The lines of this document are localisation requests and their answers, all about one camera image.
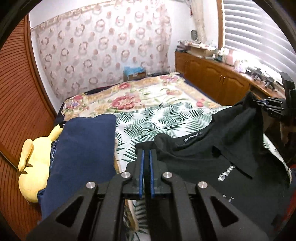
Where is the palm leaf bed sheet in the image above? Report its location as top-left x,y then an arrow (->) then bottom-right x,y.
113,101 -> 285,241

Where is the small round desk fan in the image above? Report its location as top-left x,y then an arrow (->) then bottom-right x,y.
190,30 -> 198,42

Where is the pink jar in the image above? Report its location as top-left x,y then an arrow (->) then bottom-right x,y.
225,49 -> 236,66

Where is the spare black gripper on sideboard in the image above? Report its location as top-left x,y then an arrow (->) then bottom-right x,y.
245,67 -> 276,91

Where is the open cardboard box with clutter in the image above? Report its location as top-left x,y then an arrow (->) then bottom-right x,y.
178,40 -> 217,57

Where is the black printed t-shirt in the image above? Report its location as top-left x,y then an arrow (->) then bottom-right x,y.
154,93 -> 292,238

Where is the wooden sideboard cabinet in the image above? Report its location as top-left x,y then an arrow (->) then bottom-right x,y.
175,51 -> 285,105

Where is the grey zebra window blind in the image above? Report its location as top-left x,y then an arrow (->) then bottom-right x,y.
222,0 -> 295,80

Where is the circle patterned sheer curtain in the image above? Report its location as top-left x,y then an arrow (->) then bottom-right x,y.
32,1 -> 171,100

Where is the yellow plush toy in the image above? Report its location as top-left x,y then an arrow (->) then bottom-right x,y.
18,125 -> 63,203

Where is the floral bed blanket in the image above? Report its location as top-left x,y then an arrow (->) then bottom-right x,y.
61,74 -> 220,121

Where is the navy folded garment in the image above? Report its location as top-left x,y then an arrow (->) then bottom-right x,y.
38,114 -> 116,219

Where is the cardboard box with blue cloth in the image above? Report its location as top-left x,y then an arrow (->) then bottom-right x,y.
123,66 -> 147,81

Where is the wooden louvered wardrobe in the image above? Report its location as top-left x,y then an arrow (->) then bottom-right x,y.
1,16 -> 56,240

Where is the cream tied side curtain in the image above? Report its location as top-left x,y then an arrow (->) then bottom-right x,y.
190,0 -> 207,44

